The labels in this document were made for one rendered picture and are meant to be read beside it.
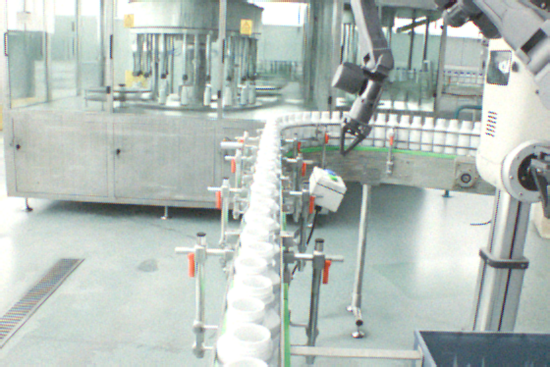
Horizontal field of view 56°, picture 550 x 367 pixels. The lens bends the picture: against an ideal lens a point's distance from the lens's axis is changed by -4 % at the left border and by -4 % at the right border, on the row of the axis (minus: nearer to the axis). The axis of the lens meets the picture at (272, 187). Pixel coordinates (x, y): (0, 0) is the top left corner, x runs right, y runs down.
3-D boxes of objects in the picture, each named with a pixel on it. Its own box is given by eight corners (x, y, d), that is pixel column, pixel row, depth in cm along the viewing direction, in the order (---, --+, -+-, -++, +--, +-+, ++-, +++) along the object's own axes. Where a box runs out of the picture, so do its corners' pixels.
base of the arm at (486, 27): (495, 46, 146) (520, 11, 144) (472, 29, 145) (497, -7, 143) (483, 47, 155) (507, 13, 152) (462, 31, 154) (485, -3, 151)
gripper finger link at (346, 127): (331, 151, 137) (346, 118, 135) (328, 147, 144) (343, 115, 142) (355, 162, 138) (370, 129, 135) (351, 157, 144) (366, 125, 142)
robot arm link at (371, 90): (390, 84, 133) (383, 82, 138) (365, 73, 132) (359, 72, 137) (378, 109, 134) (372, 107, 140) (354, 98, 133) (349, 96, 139)
